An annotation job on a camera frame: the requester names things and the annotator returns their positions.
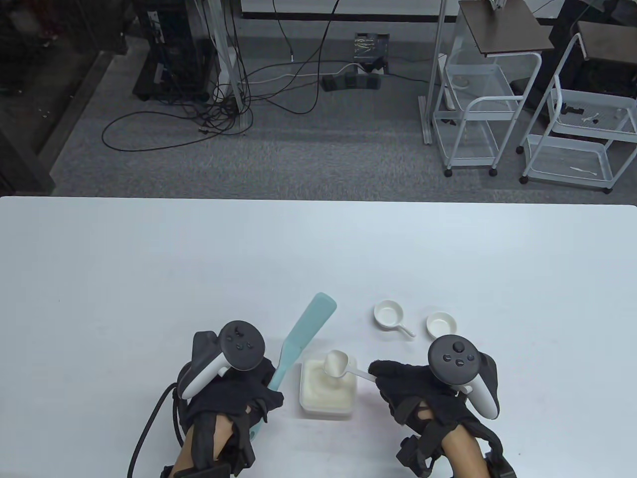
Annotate person's right hand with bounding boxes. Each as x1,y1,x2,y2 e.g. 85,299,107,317
368,359,501,441

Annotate white round measuring scoop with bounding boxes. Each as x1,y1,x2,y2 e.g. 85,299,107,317
374,300,417,338
426,312,458,339

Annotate white floor cable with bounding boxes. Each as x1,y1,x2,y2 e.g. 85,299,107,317
246,62,360,85

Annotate person's left forearm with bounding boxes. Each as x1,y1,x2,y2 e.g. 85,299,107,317
174,413,235,471

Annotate black glove sensor box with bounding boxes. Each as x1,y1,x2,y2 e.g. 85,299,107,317
229,413,257,469
396,436,433,476

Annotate person's left hand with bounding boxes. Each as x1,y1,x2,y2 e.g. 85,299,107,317
185,356,285,425

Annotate silver aluminium frame post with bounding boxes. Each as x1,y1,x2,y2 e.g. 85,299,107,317
197,0,254,134
419,0,449,145

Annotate black foot pedal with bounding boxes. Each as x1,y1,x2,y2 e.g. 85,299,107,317
321,72,383,93

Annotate black floor outlet box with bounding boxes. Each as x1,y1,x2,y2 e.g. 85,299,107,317
354,33,390,71

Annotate white desk with black edge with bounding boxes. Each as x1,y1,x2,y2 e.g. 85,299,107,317
240,0,459,23

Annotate white coffee spoon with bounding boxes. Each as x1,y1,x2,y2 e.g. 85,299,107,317
323,350,378,384

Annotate black equipment rack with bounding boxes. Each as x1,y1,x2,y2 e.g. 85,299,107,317
132,0,220,104

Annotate white sugar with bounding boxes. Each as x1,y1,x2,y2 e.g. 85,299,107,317
303,359,355,405

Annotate clear plastic sugar container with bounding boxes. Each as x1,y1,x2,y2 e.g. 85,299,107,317
299,349,359,420

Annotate person's right forearm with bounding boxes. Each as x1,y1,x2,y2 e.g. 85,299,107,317
438,426,491,478

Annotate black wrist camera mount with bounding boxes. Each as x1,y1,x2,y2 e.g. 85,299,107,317
162,461,234,478
485,446,518,478

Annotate white cart with brown top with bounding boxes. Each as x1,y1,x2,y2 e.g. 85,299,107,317
518,21,637,195
431,0,556,178

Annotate mint green dessert spatula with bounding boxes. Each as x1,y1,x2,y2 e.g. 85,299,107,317
248,292,337,442

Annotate bundle of black cables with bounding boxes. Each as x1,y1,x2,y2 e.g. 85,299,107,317
102,0,344,152

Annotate grey white VR controller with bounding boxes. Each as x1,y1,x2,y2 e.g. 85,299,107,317
179,321,266,400
427,335,500,420

